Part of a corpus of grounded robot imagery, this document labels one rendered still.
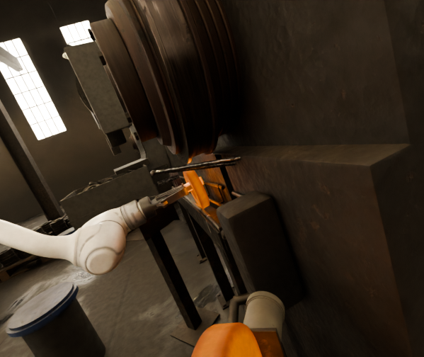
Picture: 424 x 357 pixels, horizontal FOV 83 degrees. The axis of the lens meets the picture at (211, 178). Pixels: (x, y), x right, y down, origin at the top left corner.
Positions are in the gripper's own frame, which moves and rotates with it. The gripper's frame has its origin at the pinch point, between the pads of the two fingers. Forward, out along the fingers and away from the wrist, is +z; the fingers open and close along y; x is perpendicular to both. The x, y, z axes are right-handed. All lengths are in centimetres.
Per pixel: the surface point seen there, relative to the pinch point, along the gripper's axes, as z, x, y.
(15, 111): -355, 320, -979
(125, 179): -44, -6, -216
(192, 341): -31, -75, -20
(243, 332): -10, -2, 65
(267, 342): -8, -7, 63
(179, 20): 4, 36, 42
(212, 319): -18, -76, -26
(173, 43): 1, 33, 42
